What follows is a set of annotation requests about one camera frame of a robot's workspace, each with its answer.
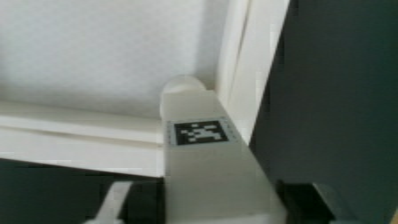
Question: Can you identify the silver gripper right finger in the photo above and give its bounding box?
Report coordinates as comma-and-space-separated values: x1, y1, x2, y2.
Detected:
313, 183, 364, 224

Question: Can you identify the white desk leg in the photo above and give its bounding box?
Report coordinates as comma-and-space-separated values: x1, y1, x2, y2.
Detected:
160, 76, 288, 224

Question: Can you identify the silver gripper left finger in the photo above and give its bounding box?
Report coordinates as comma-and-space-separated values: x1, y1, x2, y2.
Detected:
84, 181, 133, 224

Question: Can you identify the white L-shaped fence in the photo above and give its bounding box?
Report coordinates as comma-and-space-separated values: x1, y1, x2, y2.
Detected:
0, 0, 290, 177

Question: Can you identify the white desk top tray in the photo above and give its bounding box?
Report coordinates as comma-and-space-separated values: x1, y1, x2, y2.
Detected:
0, 0, 233, 133

